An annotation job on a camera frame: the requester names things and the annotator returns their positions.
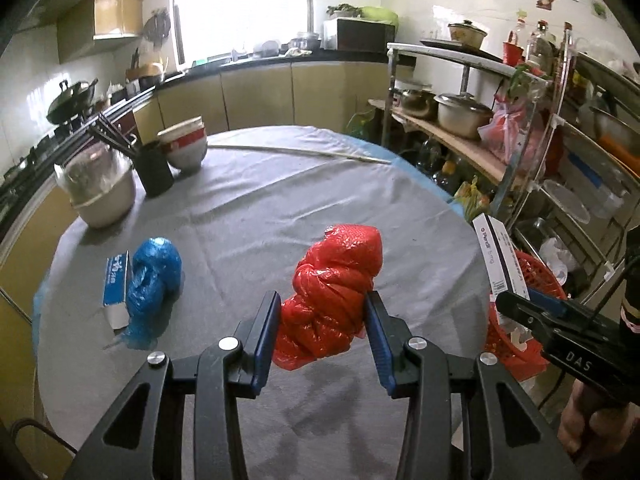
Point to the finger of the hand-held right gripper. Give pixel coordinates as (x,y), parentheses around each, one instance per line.
(547,300)
(522,315)

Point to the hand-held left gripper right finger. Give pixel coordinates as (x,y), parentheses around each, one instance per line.
(380,340)

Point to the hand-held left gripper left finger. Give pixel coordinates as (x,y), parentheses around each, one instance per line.
(262,340)

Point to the red mesh basket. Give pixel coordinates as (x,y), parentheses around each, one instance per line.
(542,280)

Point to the white medicine box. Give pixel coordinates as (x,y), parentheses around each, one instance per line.
(500,255)

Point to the red plastic bag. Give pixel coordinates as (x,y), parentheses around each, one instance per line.
(335,285)

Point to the blue plastic bag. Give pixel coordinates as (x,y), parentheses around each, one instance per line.
(150,275)

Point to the blue and white carton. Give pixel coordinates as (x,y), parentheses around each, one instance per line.
(116,280)

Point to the person's right hand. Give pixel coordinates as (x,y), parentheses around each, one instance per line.
(595,425)

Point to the grey tablecloth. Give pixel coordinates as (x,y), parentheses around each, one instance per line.
(250,220)

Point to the yellow green snack bag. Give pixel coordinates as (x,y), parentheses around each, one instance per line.
(472,195)

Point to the pink plastic bag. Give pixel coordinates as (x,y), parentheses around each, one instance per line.
(502,135)

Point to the thin bamboo stick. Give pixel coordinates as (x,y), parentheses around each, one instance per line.
(300,151)

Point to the large steel pot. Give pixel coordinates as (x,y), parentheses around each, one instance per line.
(462,117)

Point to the black cup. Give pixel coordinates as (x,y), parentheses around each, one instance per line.
(154,170)

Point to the red banded bowl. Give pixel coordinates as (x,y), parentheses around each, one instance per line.
(186,152)

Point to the white basin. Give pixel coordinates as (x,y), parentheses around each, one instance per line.
(107,205)

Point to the white bowl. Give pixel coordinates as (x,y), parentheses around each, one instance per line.
(180,127)

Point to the small steel pot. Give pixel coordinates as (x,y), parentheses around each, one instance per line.
(416,104)

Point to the yellow base cabinets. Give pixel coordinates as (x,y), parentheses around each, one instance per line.
(260,95)

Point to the bundle of dark chopsticks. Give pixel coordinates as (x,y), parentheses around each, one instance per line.
(115,137)

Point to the red plastic cup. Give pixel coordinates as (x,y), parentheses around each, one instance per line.
(514,50)

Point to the metal shelf rack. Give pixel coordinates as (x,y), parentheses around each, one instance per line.
(450,57)

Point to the cream enamel pot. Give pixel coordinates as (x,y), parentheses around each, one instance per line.
(467,35)

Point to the black kitchen countertop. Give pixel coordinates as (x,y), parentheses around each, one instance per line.
(275,62)

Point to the yellow rice cooker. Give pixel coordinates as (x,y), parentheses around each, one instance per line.
(151,74)

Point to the gas stove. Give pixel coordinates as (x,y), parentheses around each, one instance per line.
(35,155)

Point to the cookware beside sink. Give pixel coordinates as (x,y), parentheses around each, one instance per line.
(300,42)

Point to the knife block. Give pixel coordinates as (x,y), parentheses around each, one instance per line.
(134,65)

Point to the white microwave oven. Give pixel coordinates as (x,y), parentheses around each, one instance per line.
(360,35)

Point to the black wok with lid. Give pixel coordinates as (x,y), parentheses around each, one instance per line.
(70,102)

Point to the green plastic basin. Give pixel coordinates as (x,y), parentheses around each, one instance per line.
(380,15)

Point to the leafy green vegetables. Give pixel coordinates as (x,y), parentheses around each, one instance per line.
(342,10)

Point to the window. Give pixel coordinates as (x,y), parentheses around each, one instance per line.
(240,5)

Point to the small yellow wall cabinet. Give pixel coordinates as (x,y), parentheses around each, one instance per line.
(105,20)

